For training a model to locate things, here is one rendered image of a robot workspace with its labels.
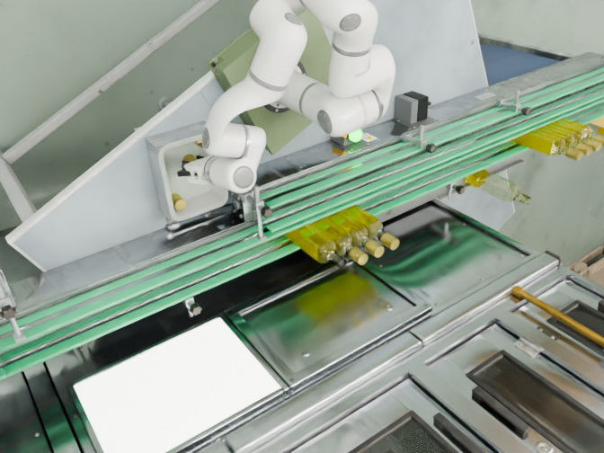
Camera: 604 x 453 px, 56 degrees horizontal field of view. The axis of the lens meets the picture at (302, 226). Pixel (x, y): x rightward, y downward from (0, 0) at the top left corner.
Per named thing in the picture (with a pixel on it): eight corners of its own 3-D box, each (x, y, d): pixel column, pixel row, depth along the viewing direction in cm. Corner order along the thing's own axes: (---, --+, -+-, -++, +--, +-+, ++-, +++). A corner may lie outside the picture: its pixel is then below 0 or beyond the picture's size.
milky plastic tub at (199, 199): (160, 211, 159) (173, 225, 153) (144, 137, 147) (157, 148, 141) (216, 191, 167) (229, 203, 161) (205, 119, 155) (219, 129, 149)
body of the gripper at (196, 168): (205, 192, 134) (187, 186, 143) (243, 179, 139) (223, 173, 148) (197, 162, 131) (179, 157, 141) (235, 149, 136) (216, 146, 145)
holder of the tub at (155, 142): (164, 226, 163) (174, 238, 157) (144, 137, 148) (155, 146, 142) (217, 207, 170) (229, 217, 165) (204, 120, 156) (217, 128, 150)
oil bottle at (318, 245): (281, 234, 172) (324, 268, 157) (280, 218, 169) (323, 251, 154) (297, 227, 175) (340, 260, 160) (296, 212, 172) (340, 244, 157)
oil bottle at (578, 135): (526, 132, 225) (592, 156, 205) (528, 119, 222) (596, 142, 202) (535, 128, 228) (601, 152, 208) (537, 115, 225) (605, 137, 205)
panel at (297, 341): (67, 392, 140) (115, 497, 116) (65, 384, 138) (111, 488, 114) (354, 257, 181) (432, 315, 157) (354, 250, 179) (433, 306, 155)
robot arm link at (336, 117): (294, 90, 138) (333, 110, 127) (337, 73, 143) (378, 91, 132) (298, 126, 144) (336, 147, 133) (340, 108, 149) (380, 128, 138)
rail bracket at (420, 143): (398, 141, 185) (428, 155, 176) (399, 119, 181) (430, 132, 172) (407, 137, 187) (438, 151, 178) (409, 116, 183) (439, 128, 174)
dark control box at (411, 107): (393, 117, 197) (410, 124, 191) (394, 95, 193) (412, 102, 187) (411, 111, 201) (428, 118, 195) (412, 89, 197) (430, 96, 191)
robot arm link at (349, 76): (322, 39, 121) (380, 17, 127) (315, 124, 140) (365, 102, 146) (350, 62, 117) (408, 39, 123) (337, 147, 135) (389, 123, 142)
